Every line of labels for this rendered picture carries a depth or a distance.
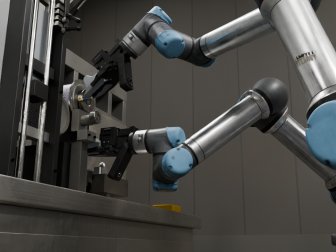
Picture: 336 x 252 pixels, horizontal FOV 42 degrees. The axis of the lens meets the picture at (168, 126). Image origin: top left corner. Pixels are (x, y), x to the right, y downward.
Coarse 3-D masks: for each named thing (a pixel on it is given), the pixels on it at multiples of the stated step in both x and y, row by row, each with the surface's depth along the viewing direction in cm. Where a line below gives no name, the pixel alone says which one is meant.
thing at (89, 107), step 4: (80, 92) 139; (80, 96) 137; (88, 100) 141; (92, 100) 143; (80, 104) 137; (84, 104) 138; (88, 104) 141; (92, 104) 142; (80, 108) 138; (84, 108) 138; (88, 108) 140; (92, 108) 142; (88, 112) 140
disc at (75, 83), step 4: (76, 80) 139; (80, 80) 141; (72, 84) 137; (76, 84) 139; (84, 84) 143; (72, 88) 136; (68, 92) 135; (72, 92) 136; (68, 96) 134; (68, 100) 134; (72, 104) 136; (72, 108) 135
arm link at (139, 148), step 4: (136, 132) 134; (140, 132) 133; (144, 132) 132; (132, 136) 134; (136, 136) 133; (140, 136) 132; (132, 140) 133; (136, 140) 132; (140, 140) 132; (132, 144) 133; (136, 144) 132; (140, 144) 132; (144, 144) 139; (136, 148) 133; (140, 148) 132; (144, 148) 132; (136, 152) 134; (140, 152) 133; (144, 152) 133
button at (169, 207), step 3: (165, 204) 134; (168, 204) 134; (171, 204) 133; (159, 207) 134; (162, 207) 134; (165, 207) 134; (168, 207) 133; (171, 207) 133; (174, 207) 134; (177, 207) 137; (174, 210) 134; (177, 210) 136
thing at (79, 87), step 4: (80, 84) 140; (76, 88) 138; (80, 88) 140; (84, 88) 142; (76, 92) 138; (72, 96) 136; (76, 96) 138; (72, 100) 136; (76, 100) 137; (76, 104) 137; (76, 108) 137
